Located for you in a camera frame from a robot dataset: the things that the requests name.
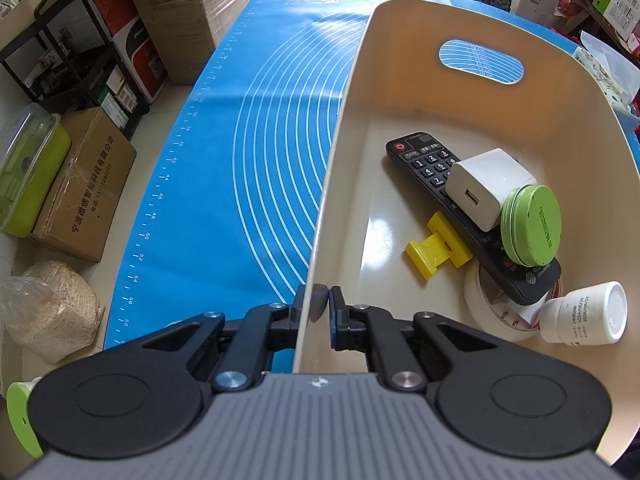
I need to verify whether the red and white appliance box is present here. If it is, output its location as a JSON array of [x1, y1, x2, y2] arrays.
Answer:
[[92, 0, 169, 106]]

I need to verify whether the white jar with green lid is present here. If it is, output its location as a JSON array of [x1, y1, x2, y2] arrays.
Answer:
[[6, 377, 46, 458]]

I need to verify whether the blue silicone mat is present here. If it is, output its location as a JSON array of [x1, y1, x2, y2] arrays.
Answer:
[[104, 0, 640, 376]]

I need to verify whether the brown printed cardboard box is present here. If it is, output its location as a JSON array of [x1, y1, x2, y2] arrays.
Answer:
[[31, 106, 137, 263]]

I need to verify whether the black metal shelf rack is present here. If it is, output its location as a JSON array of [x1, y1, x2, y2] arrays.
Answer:
[[0, 0, 151, 141]]

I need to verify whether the yellow plastic toy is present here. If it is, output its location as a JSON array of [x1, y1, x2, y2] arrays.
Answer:
[[404, 211, 473, 281]]

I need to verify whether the green and white box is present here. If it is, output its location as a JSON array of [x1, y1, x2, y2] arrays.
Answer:
[[592, 0, 640, 51]]

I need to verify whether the beige plastic bin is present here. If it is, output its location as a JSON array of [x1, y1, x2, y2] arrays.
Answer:
[[292, 0, 640, 466]]

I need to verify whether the clear bag of grain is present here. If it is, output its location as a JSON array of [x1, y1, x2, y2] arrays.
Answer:
[[0, 260, 105, 364]]

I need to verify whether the white pill bottle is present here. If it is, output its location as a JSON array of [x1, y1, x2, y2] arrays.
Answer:
[[540, 280, 628, 346]]

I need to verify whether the white charger plug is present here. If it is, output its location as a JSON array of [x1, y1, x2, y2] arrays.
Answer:
[[445, 148, 538, 232]]

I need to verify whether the large plastic-wrapped cardboard box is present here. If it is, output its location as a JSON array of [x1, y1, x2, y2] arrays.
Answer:
[[116, 0, 258, 86]]

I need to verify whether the white patterned plastic bag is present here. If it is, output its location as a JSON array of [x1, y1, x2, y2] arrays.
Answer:
[[572, 31, 640, 116]]

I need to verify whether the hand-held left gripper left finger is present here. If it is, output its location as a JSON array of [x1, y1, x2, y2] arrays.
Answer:
[[140, 284, 306, 394]]

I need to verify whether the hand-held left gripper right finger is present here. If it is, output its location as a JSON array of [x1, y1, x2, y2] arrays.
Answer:
[[327, 285, 496, 392]]

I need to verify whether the round green tin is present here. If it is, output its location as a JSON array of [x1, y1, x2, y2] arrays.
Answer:
[[500, 184, 562, 268]]

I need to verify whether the white tape roll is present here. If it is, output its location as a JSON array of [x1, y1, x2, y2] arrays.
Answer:
[[463, 262, 551, 343]]

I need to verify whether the green container with clear lid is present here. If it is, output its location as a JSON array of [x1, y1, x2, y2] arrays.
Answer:
[[0, 102, 72, 238]]

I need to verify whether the black remote control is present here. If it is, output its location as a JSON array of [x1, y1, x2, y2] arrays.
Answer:
[[385, 131, 562, 307]]

